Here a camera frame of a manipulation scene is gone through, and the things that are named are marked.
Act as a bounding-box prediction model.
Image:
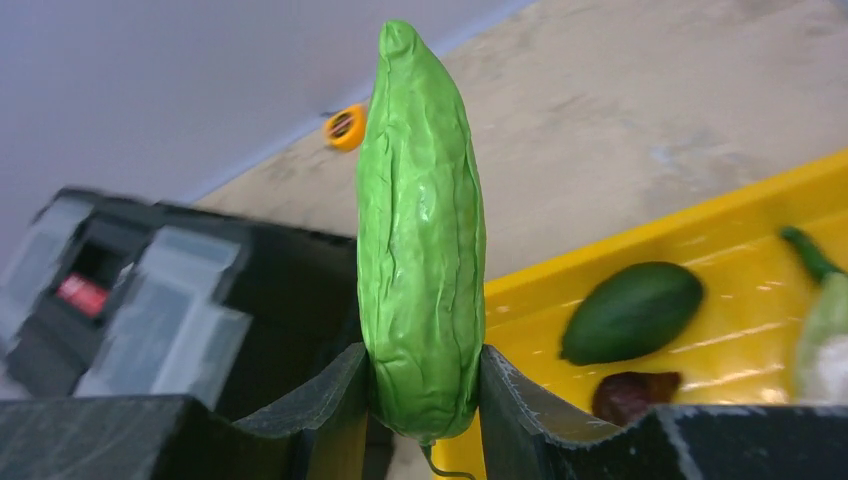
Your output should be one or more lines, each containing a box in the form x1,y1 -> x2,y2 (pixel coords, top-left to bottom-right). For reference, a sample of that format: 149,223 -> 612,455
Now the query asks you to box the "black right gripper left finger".
1,344 -> 368,479

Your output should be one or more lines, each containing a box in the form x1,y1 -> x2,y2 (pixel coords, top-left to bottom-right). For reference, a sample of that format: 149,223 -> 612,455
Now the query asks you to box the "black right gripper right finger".
479,345 -> 847,479

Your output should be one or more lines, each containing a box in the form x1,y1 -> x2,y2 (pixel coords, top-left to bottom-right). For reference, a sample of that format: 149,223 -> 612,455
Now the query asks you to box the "dark red plum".
591,371 -> 682,427

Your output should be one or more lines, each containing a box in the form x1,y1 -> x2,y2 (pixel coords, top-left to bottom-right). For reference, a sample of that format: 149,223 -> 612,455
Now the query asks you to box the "dark green avocado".
559,261 -> 706,366

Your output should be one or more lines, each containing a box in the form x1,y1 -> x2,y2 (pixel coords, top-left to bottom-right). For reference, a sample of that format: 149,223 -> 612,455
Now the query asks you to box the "yellow plastic tray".
431,152 -> 847,479

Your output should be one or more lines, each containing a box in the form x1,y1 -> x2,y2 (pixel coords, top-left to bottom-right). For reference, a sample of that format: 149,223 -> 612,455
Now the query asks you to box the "black plastic toolbox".
1,188 -> 358,420

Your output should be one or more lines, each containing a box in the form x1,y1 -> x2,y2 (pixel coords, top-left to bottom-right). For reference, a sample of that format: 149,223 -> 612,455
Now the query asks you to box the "white cauliflower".
792,273 -> 847,405

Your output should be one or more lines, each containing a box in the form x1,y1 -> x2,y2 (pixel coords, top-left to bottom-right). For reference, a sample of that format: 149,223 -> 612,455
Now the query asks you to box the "yellow tape measure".
322,103 -> 367,152

